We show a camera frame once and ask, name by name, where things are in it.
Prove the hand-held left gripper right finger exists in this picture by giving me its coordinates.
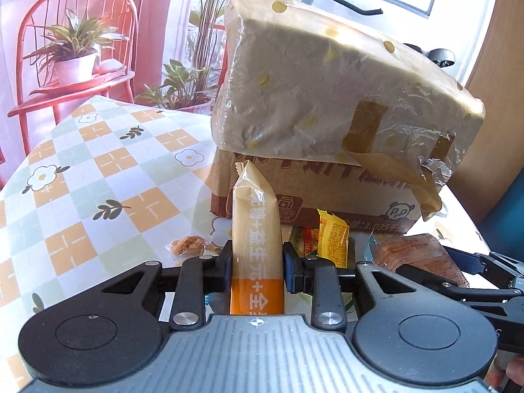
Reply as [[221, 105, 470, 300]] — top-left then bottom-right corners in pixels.
[[282, 241, 416, 330]]

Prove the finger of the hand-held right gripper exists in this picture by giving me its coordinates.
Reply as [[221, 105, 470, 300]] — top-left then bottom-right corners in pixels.
[[395, 264, 524, 309], [442, 246, 524, 281]]

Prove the printed room backdrop cloth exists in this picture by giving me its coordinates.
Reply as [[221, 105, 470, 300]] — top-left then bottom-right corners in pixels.
[[0, 0, 232, 187]]

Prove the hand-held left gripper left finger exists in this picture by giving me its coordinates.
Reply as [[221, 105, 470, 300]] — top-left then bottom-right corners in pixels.
[[98, 241, 234, 330]]

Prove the brown cardboard box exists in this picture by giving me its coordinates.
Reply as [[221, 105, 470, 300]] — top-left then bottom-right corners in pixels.
[[209, 0, 486, 239]]

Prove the small clear peanut packet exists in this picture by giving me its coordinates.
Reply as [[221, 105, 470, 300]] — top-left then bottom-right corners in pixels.
[[165, 235, 217, 258]]

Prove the person's right hand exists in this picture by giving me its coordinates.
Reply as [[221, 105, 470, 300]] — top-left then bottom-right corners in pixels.
[[506, 358, 524, 391]]

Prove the yellow snack packet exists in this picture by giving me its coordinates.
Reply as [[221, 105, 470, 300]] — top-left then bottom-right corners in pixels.
[[317, 209, 350, 268]]

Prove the clear packet of brown bread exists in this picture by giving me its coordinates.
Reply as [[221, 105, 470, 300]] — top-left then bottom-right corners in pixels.
[[364, 233, 471, 288]]

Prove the dark teal panel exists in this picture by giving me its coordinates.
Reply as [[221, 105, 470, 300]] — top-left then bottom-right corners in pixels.
[[480, 159, 524, 255]]

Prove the wooden door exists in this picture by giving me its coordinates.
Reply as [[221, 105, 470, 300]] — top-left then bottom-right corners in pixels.
[[462, 0, 524, 232]]

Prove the green white snack packet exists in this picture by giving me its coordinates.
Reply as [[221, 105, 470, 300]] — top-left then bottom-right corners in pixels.
[[290, 226, 321, 260]]

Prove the long beige orange snack stick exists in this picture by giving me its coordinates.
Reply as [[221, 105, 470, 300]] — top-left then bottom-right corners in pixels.
[[229, 159, 286, 317]]

